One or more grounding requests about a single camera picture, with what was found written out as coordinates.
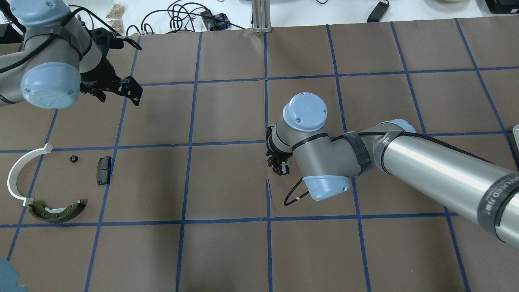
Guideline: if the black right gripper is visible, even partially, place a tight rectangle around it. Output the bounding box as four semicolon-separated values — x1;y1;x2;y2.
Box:
266;127;293;176

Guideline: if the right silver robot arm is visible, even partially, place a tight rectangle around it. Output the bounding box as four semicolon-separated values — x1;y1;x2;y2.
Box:
266;92;519;247

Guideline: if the aluminium frame post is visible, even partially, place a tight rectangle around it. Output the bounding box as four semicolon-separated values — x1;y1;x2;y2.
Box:
251;0;272;33

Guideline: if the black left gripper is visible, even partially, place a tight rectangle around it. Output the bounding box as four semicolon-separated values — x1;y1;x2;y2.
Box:
80;57;143;107

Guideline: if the olive curved brake shoe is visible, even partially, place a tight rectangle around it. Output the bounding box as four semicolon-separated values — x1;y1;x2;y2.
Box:
28;199;86;224

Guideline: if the grey brake pad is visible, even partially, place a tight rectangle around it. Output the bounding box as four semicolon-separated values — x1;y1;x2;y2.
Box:
96;157;112;185

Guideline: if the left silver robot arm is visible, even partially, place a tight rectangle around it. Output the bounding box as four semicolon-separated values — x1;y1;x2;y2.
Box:
0;0;143;109

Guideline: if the white curved plastic bracket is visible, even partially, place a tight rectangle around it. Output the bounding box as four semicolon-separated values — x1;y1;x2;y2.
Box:
7;144;54;207

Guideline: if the black power adapter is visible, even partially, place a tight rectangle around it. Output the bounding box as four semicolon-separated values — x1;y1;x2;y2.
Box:
367;0;390;23

